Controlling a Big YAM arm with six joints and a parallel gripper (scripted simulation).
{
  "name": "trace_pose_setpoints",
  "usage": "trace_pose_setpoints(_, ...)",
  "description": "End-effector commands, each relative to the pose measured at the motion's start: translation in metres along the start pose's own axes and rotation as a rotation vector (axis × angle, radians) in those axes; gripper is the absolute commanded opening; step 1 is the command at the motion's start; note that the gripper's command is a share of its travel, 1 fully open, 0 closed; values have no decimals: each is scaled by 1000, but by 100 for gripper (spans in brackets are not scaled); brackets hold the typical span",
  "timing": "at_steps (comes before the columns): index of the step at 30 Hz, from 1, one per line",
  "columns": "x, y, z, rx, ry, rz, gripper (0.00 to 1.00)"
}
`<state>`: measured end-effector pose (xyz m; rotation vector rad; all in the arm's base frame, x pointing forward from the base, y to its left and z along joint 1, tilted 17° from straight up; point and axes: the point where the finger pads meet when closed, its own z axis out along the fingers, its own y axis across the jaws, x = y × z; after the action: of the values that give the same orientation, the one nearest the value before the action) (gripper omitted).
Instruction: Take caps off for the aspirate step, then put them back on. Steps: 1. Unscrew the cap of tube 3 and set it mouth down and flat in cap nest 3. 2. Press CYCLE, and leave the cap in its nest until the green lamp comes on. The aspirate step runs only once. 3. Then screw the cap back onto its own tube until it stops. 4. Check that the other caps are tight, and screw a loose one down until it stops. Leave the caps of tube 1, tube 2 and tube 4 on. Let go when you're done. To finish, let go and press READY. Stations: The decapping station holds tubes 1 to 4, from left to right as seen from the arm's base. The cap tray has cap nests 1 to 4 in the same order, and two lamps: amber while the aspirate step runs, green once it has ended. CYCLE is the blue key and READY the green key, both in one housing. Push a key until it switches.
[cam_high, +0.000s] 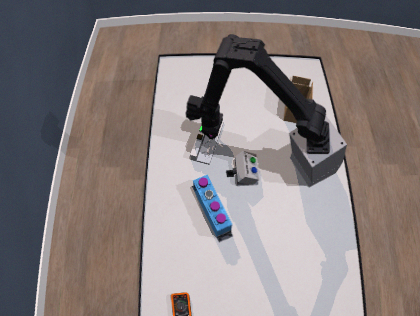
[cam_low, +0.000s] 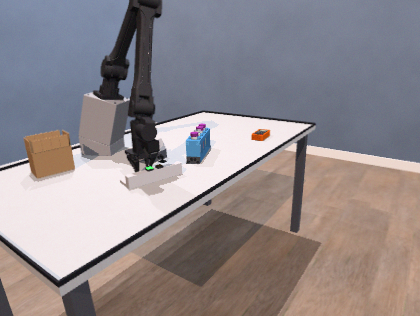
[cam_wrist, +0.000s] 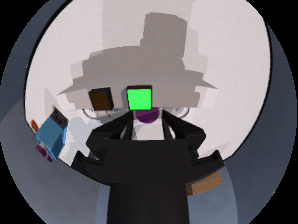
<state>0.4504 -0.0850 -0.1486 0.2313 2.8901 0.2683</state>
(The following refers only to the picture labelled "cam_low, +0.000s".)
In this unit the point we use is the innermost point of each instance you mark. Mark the small brown cardboard box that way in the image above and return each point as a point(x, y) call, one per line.
point(52, 153)

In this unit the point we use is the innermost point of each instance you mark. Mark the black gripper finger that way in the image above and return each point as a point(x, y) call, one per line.
point(134, 162)
point(152, 160)

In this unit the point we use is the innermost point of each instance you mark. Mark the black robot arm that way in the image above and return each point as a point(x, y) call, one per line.
point(143, 127)

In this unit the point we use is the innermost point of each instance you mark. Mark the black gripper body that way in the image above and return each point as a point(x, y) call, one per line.
point(130, 154)

